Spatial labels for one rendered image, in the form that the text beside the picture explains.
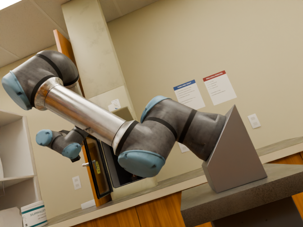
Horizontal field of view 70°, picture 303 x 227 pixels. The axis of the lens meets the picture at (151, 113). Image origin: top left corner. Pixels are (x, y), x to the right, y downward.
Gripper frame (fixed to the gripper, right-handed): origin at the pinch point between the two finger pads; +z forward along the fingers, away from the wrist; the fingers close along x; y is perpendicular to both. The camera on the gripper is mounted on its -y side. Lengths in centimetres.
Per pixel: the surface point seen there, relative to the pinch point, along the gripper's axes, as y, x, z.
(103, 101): 33.6, -10.5, 29.4
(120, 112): 17.5, -23.3, 19.5
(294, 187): -40, -77, -67
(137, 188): -34.5, -17.2, 29.6
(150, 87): 47, -46, 72
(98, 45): 80, -19, 29
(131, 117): 12.5, -28.7, 24.6
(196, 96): 23, -82, 72
